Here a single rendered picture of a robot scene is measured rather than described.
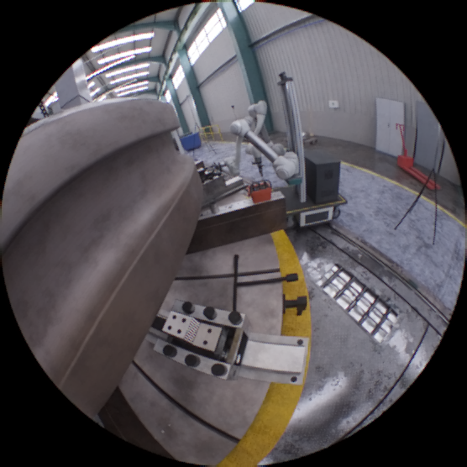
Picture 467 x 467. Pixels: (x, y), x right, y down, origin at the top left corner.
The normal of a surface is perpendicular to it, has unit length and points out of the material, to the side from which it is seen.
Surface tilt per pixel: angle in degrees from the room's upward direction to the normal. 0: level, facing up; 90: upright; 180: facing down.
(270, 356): 0
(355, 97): 90
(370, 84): 90
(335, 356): 0
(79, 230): 90
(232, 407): 0
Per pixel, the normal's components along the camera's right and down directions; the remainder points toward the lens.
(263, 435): -0.24, -0.74
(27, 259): 0.91, 0.07
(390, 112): -0.85, 0.47
